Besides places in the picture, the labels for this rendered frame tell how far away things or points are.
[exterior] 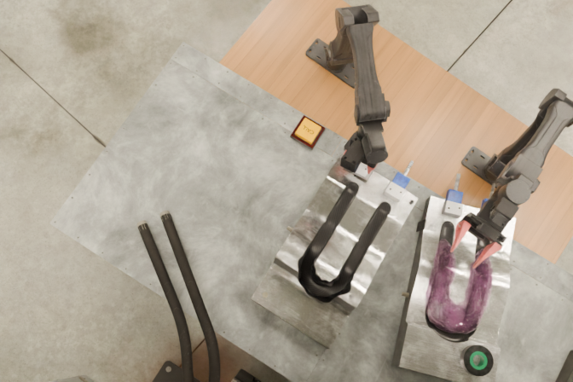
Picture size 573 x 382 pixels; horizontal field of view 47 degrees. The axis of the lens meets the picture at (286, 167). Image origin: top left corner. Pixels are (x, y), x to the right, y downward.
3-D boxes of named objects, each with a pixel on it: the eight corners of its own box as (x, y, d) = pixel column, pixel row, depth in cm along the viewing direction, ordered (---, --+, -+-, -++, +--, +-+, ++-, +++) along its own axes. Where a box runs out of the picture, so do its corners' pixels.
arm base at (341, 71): (358, 79, 200) (371, 63, 202) (305, 43, 203) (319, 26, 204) (355, 89, 208) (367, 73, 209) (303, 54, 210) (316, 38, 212)
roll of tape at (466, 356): (494, 356, 177) (499, 356, 174) (478, 381, 175) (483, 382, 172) (470, 338, 178) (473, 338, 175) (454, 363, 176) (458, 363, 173)
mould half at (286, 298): (338, 159, 201) (344, 147, 188) (412, 204, 199) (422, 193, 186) (251, 299, 190) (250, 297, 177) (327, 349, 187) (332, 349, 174)
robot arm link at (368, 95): (392, 117, 164) (376, -4, 163) (356, 122, 163) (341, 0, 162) (381, 119, 176) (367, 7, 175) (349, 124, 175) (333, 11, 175)
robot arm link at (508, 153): (503, 187, 190) (576, 112, 166) (484, 174, 191) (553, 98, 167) (509, 176, 194) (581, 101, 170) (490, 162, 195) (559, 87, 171)
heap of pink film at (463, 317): (434, 236, 190) (441, 231, 183) (494, 251, 190) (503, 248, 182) (416, 324, 184) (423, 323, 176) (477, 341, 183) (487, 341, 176)
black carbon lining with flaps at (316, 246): (348, 180, 193) (352, 172, 183) (395, 209, 191) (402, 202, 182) (286, 281, 184) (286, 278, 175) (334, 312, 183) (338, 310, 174)
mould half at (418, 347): (425, 199, 199) (435, 191, 189) (509, 221, 198) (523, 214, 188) (390, 365, 186) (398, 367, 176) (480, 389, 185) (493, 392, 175)
